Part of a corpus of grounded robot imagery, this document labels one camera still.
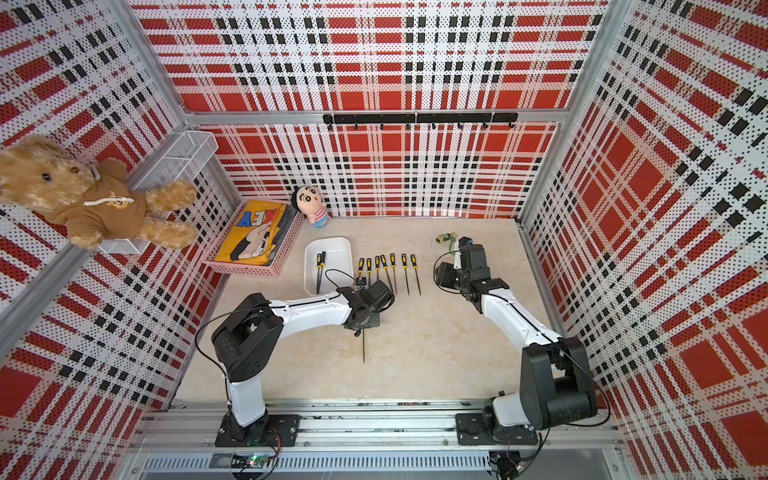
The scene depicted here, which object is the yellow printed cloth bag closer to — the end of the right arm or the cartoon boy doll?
the cartoon boy doll

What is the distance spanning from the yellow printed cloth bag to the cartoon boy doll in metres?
0.09

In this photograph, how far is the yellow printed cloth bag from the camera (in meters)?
1.03

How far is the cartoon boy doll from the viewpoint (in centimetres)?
110
